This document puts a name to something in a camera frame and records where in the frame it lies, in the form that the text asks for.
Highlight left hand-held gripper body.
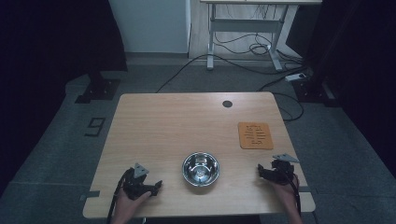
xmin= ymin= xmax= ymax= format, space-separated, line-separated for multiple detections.
xmin=121 ymin=162 xmax=150 ymax=201

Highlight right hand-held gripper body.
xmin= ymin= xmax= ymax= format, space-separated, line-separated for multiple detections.
xmin=264 ymin=152 xmax=301 ymax=185

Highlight person's right hand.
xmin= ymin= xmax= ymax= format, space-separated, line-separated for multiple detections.
xmin=269 ymin=174 xmax=301 ymax=203

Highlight person's left hand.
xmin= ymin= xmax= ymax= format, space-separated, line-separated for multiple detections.
xmin=113 ymin=187 xmax=153 ymax=217

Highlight orange square mat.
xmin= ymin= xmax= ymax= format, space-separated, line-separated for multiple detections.
xmin=237 ymin=121 xmax=275 ymax=151

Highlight stainless steel bowl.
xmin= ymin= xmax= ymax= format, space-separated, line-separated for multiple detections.
xmin=181 ymin=151 xmax=220 ymax=188

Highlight black stand base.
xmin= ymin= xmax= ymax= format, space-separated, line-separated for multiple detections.
xmin=291 ymin=74 xmax=341 ymax=108
xmin=74 ymin=72 xmax=121 ymax=105

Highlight white power strip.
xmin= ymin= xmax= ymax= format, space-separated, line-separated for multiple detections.
xmin=284 ymin=72 xmax=308 ymax=83

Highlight dark curtain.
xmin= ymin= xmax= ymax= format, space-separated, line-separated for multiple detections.
xmin=286 ymin=0 xmax=396 ymax=171
xmin=0 ymin=0 xmax=128 ymax=197

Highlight white panel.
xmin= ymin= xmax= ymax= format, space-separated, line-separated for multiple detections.
xmin=108 ymin=0 xmax=191 ymax=54

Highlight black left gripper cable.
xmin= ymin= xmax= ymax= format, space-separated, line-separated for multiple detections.
xmin=106 ymin=168 xmax=134 ymax=224

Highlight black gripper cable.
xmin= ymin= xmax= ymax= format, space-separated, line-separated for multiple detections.
xmin=106 ymin=168 xmax=134 ymax=224
xmin=287 ymin=172 xmax=303 ymax=217

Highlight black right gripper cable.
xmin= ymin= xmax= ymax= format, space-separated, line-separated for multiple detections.
xmin=287 ymin=172 xmax=303 ymax=217

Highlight looped black floor cable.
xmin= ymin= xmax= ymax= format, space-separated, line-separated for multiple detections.
xmin=257 ymin=74 xmax=307 ymax=122

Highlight tangled black cables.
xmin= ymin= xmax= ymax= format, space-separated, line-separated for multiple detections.
xmin=213 ymin=4 xmax=304 ymax=67

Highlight long black floor cable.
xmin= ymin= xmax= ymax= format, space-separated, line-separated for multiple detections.
xmin=155 ymin=53 xmax=307 ymax=94

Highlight white metal frame desk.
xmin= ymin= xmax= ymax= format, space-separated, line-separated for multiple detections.
xmin=199 ymin=0 xmax=323 ymax=72

